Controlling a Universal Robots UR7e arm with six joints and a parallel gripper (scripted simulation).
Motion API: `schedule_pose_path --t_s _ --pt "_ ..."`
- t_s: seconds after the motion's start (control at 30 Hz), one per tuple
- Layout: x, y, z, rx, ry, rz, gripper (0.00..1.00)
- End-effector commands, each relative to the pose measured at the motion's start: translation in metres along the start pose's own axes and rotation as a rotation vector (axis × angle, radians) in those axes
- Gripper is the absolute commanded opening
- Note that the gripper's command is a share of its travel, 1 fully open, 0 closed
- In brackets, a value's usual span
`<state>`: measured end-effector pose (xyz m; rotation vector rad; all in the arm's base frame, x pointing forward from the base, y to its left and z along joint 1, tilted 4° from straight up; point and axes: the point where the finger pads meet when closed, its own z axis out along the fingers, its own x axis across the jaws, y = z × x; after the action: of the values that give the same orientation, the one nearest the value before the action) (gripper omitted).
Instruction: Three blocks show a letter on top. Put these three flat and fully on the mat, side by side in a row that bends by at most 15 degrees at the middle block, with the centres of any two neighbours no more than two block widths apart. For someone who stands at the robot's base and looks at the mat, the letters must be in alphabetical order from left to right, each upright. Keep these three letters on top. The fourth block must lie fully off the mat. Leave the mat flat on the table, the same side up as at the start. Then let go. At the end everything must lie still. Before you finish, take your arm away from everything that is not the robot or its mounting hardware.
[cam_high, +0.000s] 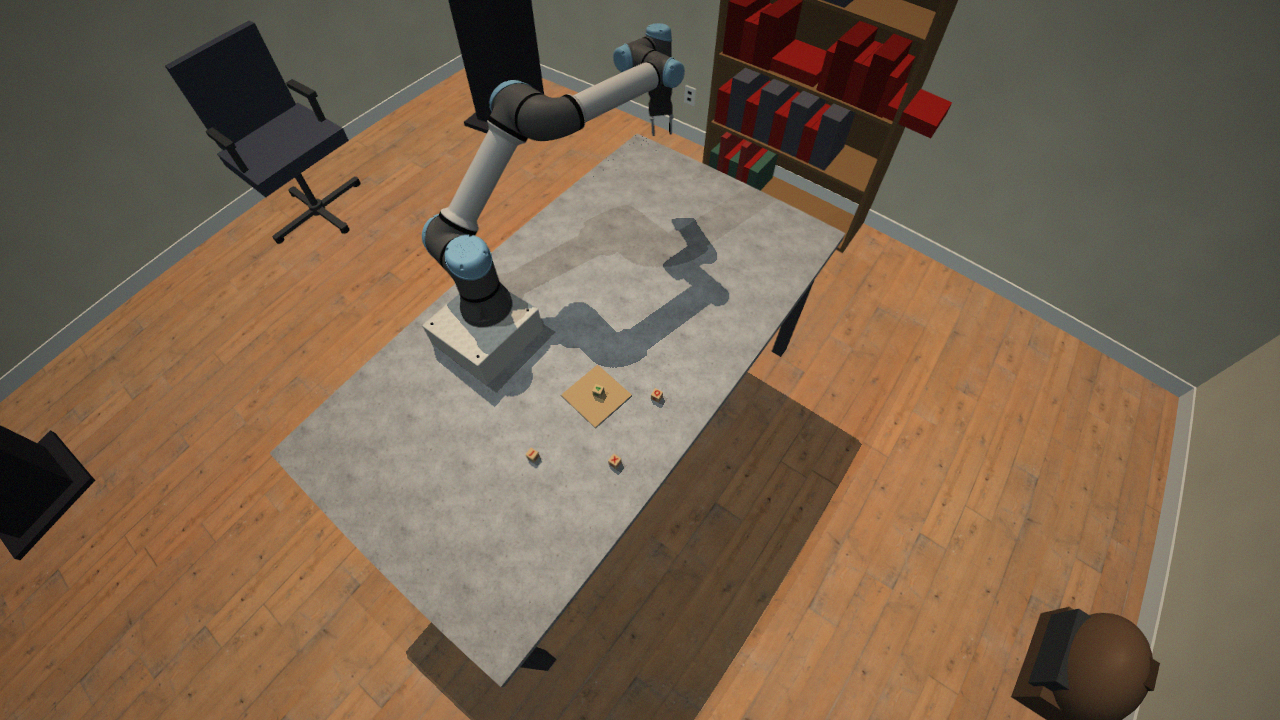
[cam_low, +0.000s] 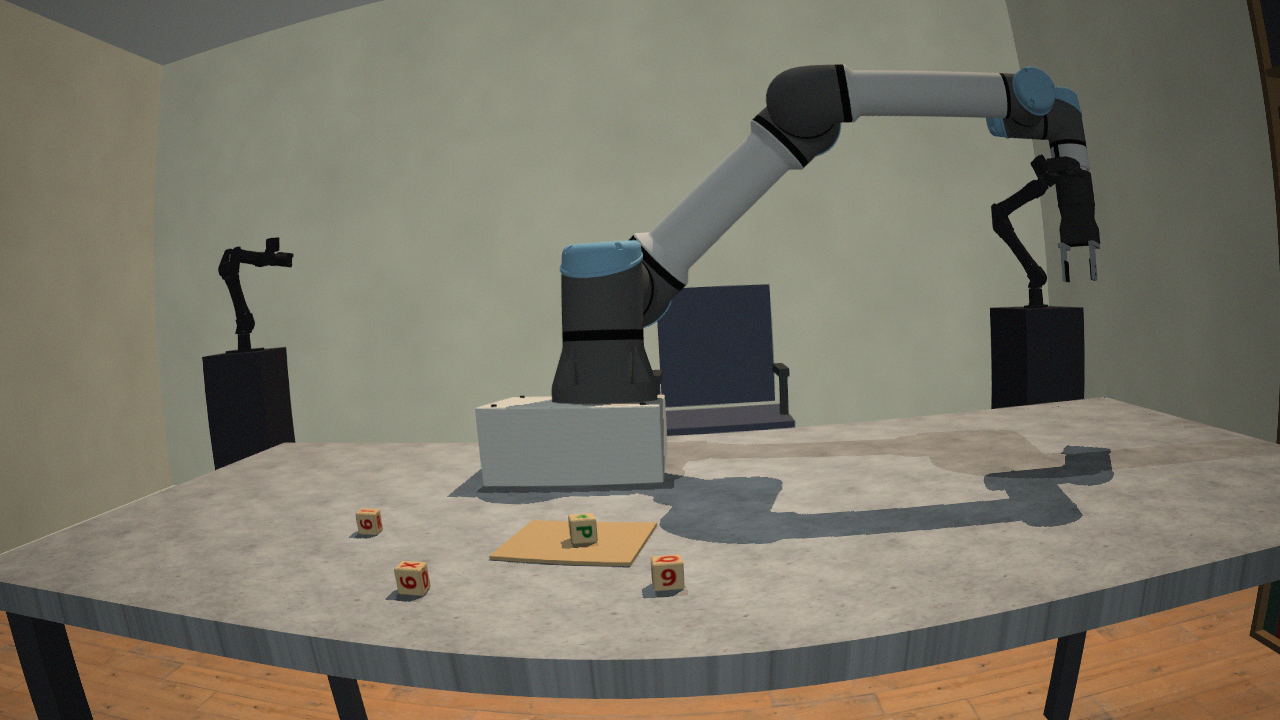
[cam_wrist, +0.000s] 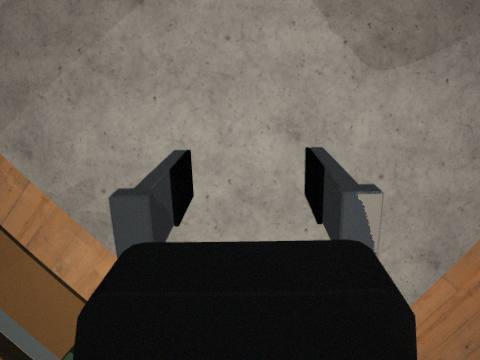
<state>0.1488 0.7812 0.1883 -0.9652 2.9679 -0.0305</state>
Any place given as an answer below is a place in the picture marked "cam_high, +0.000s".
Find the tan flat mat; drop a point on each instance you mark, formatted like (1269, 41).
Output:
(594, 409)

